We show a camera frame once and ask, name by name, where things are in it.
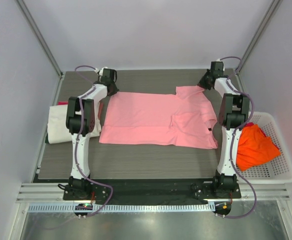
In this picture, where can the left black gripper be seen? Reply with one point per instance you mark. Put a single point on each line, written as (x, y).
(115, 90)

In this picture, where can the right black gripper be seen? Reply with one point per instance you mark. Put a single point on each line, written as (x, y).
(201, 82)

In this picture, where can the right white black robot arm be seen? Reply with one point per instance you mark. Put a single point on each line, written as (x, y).
(233, 116)

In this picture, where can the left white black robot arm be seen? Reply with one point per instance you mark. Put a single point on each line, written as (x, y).
(81, 119)

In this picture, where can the folded dusty pink t shirt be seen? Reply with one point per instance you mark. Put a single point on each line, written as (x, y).
(100, 110)

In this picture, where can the folded red t shirt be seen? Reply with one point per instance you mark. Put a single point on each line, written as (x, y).
(62, 103)

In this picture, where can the magenta t shirt in basket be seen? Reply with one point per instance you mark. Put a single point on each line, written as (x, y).
(249, 124)

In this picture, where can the folded white t shirt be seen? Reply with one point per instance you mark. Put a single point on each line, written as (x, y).
(56, 126)

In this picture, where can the orange t shirt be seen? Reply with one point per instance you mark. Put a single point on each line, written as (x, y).
(255, 148)

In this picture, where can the folded dark green t shirt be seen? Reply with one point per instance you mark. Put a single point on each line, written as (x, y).
(47, 139)

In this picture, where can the white perforated plastic basket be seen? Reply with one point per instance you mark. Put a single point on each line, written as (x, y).
(278, 170)

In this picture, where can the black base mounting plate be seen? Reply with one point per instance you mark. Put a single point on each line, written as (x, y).
(149, 192)

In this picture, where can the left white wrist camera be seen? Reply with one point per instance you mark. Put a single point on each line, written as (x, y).
(100, 71)

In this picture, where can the right aluminium frame post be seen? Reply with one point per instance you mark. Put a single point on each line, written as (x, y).
(269, 14)

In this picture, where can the aluminium frame post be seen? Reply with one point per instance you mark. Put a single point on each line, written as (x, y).
(38, 35)
(269, 14)

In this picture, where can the left aluminium frame post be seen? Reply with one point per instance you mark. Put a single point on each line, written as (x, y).
(38, 35)

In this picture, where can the white slotted cable duct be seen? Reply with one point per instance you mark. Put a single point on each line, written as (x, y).
(88, 208)

